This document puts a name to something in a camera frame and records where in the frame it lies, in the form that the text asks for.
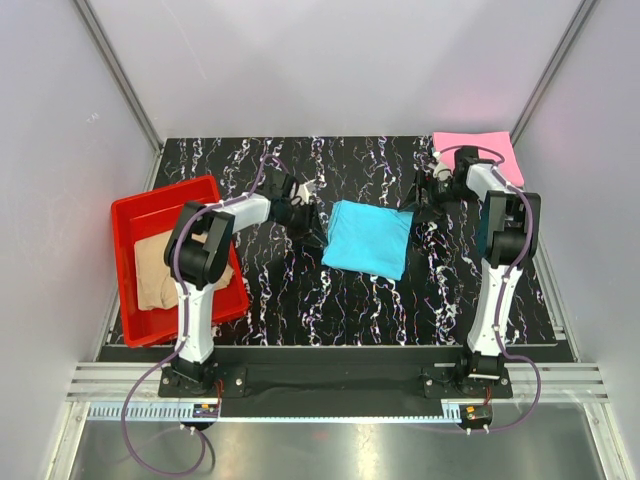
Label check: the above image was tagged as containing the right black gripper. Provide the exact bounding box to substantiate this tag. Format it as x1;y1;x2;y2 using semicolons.
397;170;473;225

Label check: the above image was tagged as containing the turquoise t shirt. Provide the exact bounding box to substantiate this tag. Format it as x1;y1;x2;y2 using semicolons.
322;200;413;281

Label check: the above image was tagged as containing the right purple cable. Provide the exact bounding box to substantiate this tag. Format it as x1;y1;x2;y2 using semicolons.
414;145;542;436

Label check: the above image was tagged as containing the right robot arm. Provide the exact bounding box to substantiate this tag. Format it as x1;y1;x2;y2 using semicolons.
398;145;541;397

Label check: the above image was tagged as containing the beige folded t shirt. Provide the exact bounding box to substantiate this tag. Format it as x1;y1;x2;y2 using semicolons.
132;232;236;312

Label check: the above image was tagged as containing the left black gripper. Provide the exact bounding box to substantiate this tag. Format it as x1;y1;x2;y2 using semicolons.
274;201;328;249

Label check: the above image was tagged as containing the red plastic bin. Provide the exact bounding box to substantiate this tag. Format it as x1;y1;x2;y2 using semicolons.
111;175;220;348

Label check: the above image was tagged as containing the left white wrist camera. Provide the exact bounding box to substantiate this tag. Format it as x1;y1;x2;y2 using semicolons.
291;180;316;205

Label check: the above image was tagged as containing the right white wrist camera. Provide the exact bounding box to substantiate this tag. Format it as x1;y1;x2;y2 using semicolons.
432;161;452;182

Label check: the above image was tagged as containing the pink folded t shirt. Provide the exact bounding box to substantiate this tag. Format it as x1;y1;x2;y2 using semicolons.
432;131;524;187

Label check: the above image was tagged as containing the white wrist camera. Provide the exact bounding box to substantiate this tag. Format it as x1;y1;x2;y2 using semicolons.
291;180;316;205
432;161;452;182

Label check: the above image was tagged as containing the aluminium rail frame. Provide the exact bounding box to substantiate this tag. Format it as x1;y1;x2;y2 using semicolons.
64;189;611;425

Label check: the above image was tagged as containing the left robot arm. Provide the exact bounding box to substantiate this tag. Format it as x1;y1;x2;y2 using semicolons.
160;171;328;396

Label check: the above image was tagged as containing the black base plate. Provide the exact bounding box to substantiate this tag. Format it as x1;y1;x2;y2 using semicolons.
99;343;516;420

